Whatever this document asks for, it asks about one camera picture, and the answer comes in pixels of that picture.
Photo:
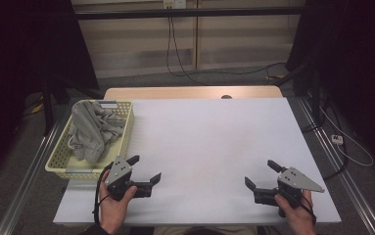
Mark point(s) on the black curtain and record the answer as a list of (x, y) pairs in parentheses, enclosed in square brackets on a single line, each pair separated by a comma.
[(354, 65), (18, 65)]

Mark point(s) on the aluminium rail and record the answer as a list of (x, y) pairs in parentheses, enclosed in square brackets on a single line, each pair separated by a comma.
[(345, 182), (25, 182)]

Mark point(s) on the white table cover board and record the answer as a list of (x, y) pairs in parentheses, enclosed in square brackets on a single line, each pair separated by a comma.
[(208, 147)]

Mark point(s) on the black stand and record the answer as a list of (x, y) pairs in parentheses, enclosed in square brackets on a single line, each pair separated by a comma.
[(47, 104), (315, 98)]

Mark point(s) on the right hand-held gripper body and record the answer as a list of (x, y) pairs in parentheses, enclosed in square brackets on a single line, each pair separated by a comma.
[(294, 181)]

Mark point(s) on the person's left hand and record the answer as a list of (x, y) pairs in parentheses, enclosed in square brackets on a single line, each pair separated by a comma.
[(115, 209)]

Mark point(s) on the person's right hand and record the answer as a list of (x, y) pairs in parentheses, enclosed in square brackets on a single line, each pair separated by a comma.
[(297, 212)]

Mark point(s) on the black horizontal bar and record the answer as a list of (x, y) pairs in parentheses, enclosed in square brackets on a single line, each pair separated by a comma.
[(191, 13)]

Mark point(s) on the grey garment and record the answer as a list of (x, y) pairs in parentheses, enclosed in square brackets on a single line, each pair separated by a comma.
[(92, 130)]

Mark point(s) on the white power strip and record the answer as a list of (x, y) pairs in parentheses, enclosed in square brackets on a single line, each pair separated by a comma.
[(337, 139)]

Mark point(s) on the white wall socket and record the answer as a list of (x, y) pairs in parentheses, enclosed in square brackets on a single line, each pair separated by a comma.
[(174, 3)]

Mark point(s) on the pale yellow perforated basket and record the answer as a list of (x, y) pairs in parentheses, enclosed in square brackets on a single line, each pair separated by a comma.
[(61, 156)]

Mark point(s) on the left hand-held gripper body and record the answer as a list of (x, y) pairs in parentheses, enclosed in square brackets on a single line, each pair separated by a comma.
[(119, 169)]

